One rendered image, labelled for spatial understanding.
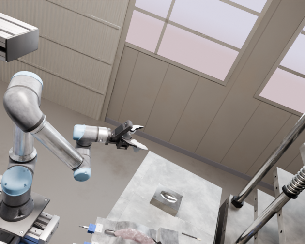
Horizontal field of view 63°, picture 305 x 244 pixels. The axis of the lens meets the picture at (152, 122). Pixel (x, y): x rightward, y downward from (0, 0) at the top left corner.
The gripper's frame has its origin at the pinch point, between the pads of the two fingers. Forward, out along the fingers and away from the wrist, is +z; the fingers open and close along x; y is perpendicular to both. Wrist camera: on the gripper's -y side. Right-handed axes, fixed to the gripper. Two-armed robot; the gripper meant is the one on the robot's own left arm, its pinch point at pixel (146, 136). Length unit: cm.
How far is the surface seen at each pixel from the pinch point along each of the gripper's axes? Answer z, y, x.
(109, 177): 21, 157, -74
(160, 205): 31, 62, 7
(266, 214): 79, 22, 31
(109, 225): -7, 58, 21
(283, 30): 162, -33, -139
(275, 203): 79, 12, 29
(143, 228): 13, 54, 25
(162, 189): 34, 60, -6
